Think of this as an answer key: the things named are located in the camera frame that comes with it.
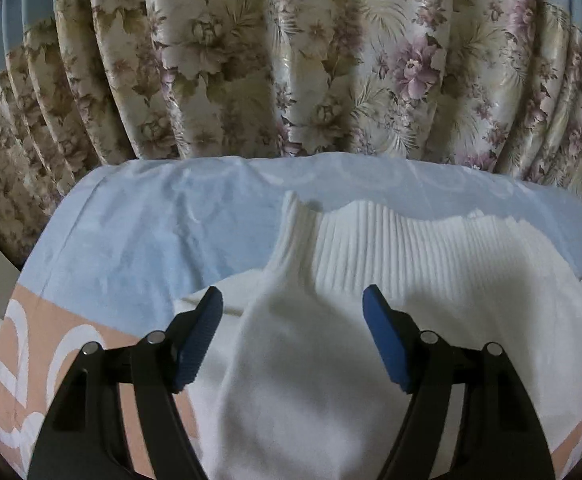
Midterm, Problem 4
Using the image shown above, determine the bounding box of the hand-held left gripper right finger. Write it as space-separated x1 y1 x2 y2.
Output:
362 285 554 480

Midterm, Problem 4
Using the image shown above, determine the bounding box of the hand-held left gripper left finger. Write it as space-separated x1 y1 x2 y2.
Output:
28 286 223 480

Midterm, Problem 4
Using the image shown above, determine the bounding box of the white knit sweater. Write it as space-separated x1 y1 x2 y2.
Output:
173 192 582 480

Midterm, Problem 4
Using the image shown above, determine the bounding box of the peach and blue printed blanket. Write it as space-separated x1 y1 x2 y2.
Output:
0 155 582 480

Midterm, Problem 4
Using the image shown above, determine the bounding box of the blue curtain with floral band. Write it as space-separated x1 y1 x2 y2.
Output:
0 0 582 271

